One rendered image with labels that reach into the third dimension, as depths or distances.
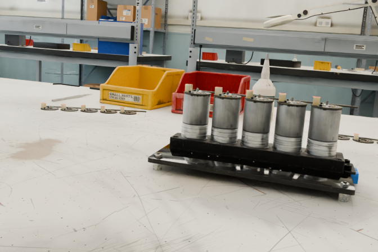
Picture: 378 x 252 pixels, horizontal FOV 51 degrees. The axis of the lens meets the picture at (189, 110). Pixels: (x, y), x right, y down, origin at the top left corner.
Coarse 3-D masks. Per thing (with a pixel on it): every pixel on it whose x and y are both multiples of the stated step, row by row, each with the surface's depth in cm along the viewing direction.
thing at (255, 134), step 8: (248, 104) 34; (256, 104) 33; (264, 104) 33; (272, 104) 34; (248, 112) 34; (256, 112) 33; (264, 112) 33; (248, 120) 34; (256, 120) 33; (264, 120) 33; (248, 128) 34; (256, 128) 33; (264, 128) 34; (248, 136) 34; (256, 136) 34; (264, 136) 34; (248, 144) 34; (256, 144) 34; (264, 144) 34
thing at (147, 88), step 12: (120, 72) 69; (132, 72) 72; (144, 72) 74; (156, 72) 73; (168, 72) 65; (180, 72) 69; (108, 84) 66; (120, 84) 70; (132, 84) 73; (144, 84) 74; (156, 84) 73; (168, 84) 66; (108, 96) 64; (120, 96) 63; (132, 96) 62; (144, 96) 61; (156, 96) 63; (168, 96) 66; (144, 108) 61; (156, 108) 63
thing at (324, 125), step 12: (312, 108) 33; (312, 120) 32; (324, 120) 32; (336, 120) 32; (312, 132) 32; (324, 132) 32; (336, 132) 32; (312, 144) 32; (324, 144) 32; (336, 144) 32; (324, 156) 32
